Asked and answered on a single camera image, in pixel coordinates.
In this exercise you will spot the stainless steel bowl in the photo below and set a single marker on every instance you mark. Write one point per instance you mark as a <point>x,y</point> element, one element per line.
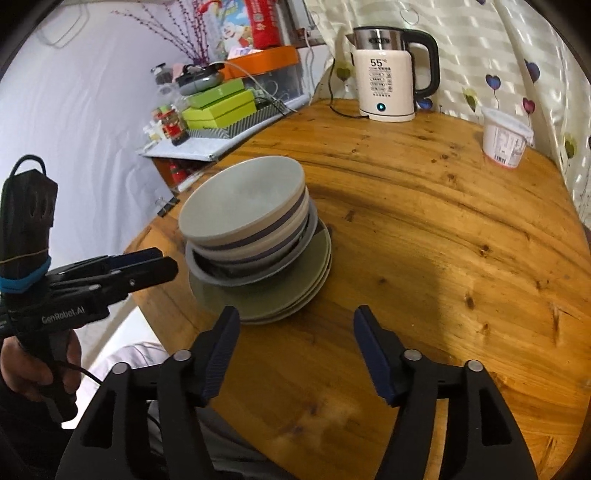
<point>258,277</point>

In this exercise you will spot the small white blue-banded bowl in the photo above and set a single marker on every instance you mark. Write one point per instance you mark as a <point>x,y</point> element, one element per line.
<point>240,194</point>

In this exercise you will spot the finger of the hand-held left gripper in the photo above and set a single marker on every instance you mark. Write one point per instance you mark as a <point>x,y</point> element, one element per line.
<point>152,272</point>
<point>138,257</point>

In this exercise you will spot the purple decorative branches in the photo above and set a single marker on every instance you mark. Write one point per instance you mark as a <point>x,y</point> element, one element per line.
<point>184,32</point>

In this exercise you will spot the heart-print striped curtain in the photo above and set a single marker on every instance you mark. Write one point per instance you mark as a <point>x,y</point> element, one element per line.
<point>508,46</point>

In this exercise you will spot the large white blue-banded bowl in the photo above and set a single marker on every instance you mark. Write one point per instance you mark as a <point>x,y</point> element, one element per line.
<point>240,256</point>

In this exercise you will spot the white plastic tub with lid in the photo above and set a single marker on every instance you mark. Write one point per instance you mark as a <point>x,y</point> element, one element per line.
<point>505,138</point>

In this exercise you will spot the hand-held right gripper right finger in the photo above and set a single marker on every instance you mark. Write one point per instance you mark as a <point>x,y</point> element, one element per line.
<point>376,355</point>

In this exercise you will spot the black binder clip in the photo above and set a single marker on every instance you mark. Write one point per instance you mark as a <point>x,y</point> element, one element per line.
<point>167,206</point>

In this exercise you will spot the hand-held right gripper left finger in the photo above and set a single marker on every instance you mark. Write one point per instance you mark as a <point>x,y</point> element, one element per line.
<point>221,360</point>

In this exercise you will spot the cream electric kettle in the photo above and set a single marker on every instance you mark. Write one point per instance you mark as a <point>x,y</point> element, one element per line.
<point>385,83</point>

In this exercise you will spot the person's left hand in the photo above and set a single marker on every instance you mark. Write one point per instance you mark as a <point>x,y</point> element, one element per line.
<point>18,369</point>

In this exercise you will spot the small olive ceramic plate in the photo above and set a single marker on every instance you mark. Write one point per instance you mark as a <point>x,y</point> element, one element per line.
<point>258,302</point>

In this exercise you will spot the white paper sheet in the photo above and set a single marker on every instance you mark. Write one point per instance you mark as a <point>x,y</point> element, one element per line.
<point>184,150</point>

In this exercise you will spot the grey round device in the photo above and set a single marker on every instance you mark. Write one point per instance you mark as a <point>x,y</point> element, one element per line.
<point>198,81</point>

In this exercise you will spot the red figurine jar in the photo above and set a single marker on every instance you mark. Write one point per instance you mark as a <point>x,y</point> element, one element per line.
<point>173,127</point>

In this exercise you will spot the green flat box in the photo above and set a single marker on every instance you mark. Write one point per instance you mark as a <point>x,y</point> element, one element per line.
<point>214,94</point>
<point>217,115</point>

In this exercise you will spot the black white striped box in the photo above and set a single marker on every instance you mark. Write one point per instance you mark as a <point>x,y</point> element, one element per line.
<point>240,124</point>

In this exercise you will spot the red snack package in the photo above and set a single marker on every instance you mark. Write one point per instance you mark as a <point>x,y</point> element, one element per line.
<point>228,27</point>

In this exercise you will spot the orange-lid clear storage box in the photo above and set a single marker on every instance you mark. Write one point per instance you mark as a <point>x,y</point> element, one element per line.
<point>272,64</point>

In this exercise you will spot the small glass jar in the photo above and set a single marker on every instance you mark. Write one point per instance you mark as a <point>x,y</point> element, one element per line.
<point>161,78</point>

